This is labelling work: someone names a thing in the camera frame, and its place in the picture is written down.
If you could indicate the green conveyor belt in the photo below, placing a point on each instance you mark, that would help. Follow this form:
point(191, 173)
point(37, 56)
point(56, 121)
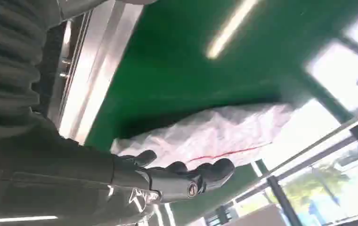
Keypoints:
point(179, 78)

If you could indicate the ribbed grey right arm sleeve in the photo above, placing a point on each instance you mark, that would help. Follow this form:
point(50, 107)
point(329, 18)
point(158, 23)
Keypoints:
point(7, 62)

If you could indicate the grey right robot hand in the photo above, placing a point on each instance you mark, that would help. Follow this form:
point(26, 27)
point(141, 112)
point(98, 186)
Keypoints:
point(73, 184)

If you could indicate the silver conveyor side rail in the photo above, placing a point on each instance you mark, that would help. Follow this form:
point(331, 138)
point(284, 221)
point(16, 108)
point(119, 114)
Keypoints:
point(94, 68)

